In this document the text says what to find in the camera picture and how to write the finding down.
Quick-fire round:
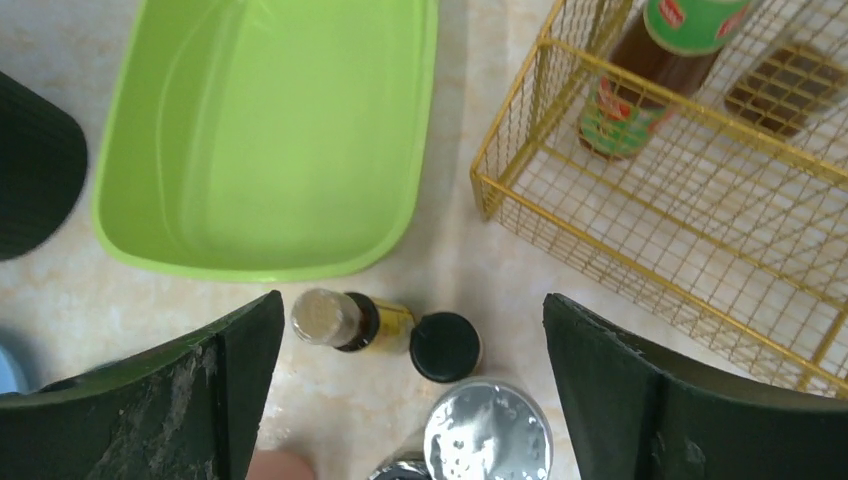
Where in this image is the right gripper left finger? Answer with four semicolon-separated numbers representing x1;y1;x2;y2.
1;290;285;479

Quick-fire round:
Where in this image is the dark sauce dispenser bottle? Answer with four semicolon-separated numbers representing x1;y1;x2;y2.
724;41;847;139

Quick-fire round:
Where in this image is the pink mug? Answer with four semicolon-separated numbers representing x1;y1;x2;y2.
246;450;316;480

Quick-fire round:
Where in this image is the silver lid glass jar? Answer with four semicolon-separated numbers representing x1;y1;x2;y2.
423;377;553;479

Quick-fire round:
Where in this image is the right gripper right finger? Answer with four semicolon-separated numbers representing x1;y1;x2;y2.
543;293;847;479

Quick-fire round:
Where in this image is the gold wire basket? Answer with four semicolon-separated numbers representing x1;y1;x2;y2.
470;1;847;399

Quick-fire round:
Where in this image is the green label sauce bottle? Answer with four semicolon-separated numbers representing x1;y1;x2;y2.
578;0;757;160

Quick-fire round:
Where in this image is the black plastic trash bin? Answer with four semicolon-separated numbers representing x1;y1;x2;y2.
1;74;88;261

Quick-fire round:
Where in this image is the blue plate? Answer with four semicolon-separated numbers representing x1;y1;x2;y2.
0;346;31;395

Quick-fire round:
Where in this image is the green plastic basin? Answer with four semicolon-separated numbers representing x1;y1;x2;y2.
92;1;439;282

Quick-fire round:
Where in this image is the small black cap bottle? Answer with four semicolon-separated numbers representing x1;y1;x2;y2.
408;312;483;384

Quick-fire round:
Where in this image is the small yellow label bottle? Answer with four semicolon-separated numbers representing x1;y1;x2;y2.
291;288;417;354

